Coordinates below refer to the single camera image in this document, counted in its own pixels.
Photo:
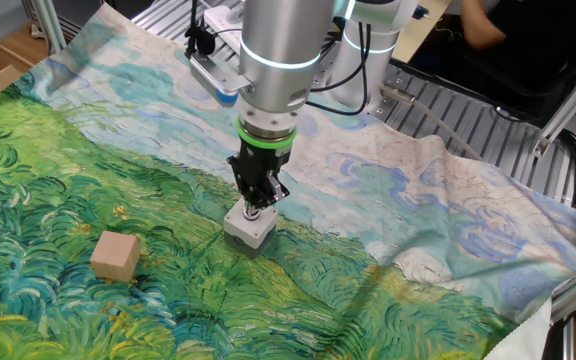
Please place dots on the grey box with red button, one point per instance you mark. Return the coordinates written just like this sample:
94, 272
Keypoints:
248, 235

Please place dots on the Van Gogh painted cloth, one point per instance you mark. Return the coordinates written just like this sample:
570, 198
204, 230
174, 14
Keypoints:
418, 225

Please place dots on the person's bare forearm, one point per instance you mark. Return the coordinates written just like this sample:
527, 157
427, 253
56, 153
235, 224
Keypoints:
478, 30

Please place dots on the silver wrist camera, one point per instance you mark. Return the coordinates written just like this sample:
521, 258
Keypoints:
213, 75

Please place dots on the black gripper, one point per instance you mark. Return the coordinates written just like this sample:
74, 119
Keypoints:
260, 162

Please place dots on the small blue device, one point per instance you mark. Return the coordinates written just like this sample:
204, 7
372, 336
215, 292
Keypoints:
419, 12

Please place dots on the wooden cube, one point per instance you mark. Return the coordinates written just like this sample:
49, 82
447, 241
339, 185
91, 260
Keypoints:
115, 257

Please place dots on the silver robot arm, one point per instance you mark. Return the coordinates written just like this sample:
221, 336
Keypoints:
278, 40

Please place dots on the aluminium frame post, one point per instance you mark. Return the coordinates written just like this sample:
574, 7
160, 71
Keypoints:
568, 107
50, 25

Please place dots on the white power strip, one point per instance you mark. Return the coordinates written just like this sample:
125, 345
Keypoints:
218, 20

